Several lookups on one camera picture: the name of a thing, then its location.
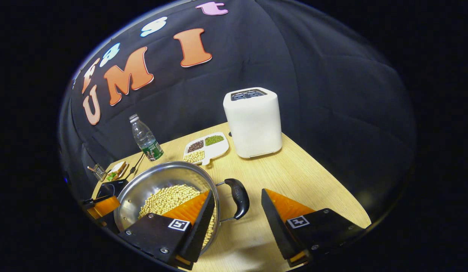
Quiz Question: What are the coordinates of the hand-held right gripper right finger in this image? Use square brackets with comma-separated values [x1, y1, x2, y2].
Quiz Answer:
[261, 188, 367, 268]

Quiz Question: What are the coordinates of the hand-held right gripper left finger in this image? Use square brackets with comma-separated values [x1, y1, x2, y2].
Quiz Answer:
[118, 190, 216, 270]

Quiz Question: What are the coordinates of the black induction cooktop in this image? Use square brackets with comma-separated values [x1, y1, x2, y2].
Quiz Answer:
[95, 179, 129, 235]

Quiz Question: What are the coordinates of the steel pot with black handles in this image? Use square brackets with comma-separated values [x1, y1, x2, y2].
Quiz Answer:
[114, 161, 250, 257]

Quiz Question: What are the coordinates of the plate with sandwich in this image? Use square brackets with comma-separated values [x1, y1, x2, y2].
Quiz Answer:
[106, 161, 129, 181]

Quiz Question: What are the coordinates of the pile of yellow soybeans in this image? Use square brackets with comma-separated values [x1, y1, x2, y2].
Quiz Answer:
[139, 184, 216, 248]

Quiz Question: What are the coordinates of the clear plastic water bottle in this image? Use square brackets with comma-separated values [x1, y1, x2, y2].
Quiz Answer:
[129, 114, 164, 162]

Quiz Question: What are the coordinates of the white divided plate with beans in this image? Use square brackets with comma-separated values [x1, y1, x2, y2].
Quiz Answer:
[182, 132, 230, 166]

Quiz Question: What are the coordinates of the white toaster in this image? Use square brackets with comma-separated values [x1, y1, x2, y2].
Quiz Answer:
[223, 87, 283, 159]

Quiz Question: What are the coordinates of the black backdrop cloth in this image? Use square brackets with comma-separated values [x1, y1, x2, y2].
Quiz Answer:
[58, 0, 417, 223]

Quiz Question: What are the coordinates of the small metal wire tool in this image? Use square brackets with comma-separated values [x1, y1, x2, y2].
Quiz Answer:
[88, 164, 107, 182]

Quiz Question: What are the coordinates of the black cable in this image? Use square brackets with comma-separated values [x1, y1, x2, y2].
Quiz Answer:
[126, 153, 146, 180]

